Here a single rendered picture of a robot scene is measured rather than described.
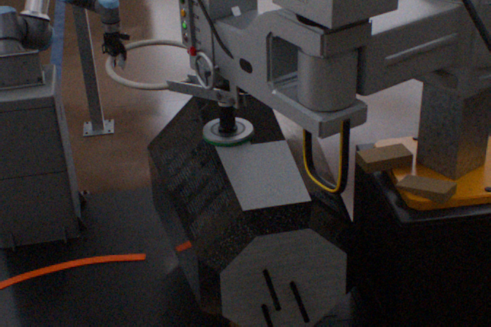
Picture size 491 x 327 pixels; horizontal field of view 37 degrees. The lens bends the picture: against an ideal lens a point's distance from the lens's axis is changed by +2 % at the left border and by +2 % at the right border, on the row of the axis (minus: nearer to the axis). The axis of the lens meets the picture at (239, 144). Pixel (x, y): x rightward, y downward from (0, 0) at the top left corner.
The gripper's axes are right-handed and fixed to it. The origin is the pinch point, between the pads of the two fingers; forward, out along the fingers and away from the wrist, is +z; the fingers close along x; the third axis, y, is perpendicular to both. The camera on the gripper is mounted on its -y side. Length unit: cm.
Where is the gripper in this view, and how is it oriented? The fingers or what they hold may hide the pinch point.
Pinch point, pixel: (119, 65)
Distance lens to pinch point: 374.8
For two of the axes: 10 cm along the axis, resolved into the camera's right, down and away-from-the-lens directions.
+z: 0.1, 8.4, 5.5
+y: -4.5, 4.9, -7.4
